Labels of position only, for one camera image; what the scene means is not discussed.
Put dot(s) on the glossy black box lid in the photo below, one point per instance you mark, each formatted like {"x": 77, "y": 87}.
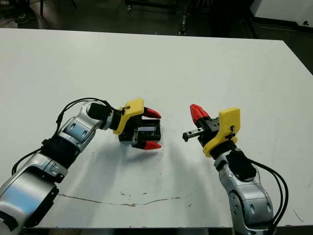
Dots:
{"x": 151, "y": 132}

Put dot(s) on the person in black clothes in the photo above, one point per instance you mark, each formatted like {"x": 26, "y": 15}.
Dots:
{"x": 22, "y": 18}

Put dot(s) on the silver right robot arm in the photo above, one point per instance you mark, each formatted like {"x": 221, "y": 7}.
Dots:
{"x": 249, "y": 195}

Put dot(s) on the white cabinet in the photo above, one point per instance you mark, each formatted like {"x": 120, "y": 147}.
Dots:
{"x": 281, "y": 8}

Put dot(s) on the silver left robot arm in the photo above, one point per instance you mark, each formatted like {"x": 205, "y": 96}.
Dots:
{"x": 36, "y": 176}

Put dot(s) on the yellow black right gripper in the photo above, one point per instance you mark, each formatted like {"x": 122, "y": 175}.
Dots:
{"x": 228, "y": 124}

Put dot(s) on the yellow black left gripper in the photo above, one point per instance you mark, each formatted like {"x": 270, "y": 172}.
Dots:
{"x": 129, "y": 110}

